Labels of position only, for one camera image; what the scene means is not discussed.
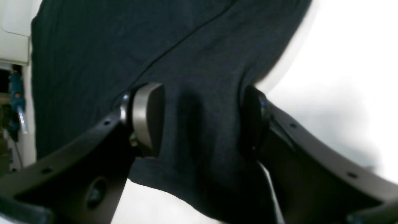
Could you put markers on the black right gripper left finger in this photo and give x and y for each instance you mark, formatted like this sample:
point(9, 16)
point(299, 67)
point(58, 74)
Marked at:
point(82, 182)

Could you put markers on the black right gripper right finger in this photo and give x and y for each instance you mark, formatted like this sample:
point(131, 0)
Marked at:
point(310, 183)

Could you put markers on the black T-shirt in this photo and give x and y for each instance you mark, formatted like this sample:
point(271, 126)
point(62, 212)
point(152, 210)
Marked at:
point(87, 53)

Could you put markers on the blue glue gun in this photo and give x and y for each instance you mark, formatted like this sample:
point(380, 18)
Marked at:
point(18, 119)

